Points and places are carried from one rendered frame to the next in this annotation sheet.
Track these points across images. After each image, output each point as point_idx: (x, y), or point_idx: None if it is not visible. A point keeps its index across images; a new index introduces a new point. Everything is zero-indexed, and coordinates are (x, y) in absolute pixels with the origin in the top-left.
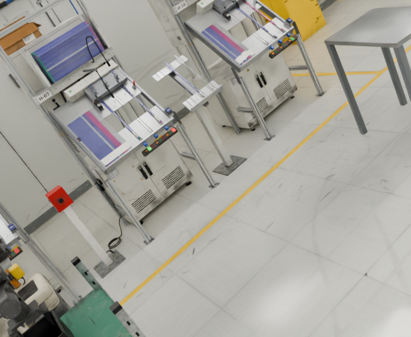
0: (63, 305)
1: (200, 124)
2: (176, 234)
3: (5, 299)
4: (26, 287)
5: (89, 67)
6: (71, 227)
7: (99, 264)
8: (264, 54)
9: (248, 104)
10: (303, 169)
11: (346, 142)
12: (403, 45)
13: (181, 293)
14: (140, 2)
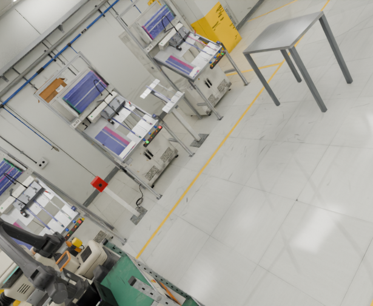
0: (110, 258)
1: None
2: (174, 190)
3: (54, 291)
4: (85, 251)
5: (100, 99)
6: None
7: (133, 216)
8: (207, 67)
9: (203, 100)
10: (244, 135)
11: (268, 113)
12: None
13: (184, 229)
14: (125, 49)
